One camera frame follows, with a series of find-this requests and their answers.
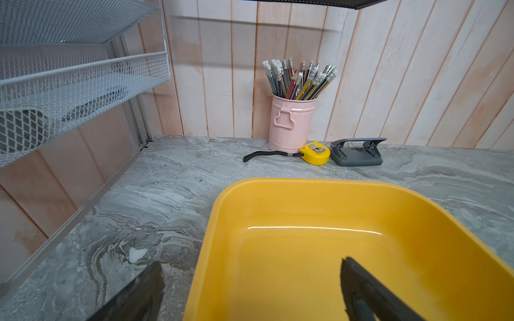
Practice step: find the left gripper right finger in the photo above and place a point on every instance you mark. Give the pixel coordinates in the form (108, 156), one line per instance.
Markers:
(366, 298)

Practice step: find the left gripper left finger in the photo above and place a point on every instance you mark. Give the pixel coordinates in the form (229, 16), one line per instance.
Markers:
(141, 299)

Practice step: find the yellow plastic storage tray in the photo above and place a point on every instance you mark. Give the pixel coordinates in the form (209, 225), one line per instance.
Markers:
(273, 250)

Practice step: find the yellow tape measure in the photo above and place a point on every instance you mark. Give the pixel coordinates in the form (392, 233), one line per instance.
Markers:
(313, 153)

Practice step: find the pink pencil cup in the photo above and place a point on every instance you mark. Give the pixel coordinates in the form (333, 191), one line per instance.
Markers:
(290, 124)

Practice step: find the pencils bundle in cup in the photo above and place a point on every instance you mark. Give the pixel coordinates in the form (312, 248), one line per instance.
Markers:
(304, 83)

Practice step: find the white wire shelf rack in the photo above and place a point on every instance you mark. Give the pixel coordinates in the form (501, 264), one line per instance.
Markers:
(64, 63)

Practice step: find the black mesh wall basket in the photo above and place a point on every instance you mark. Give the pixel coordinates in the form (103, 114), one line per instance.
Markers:
(347, 4)

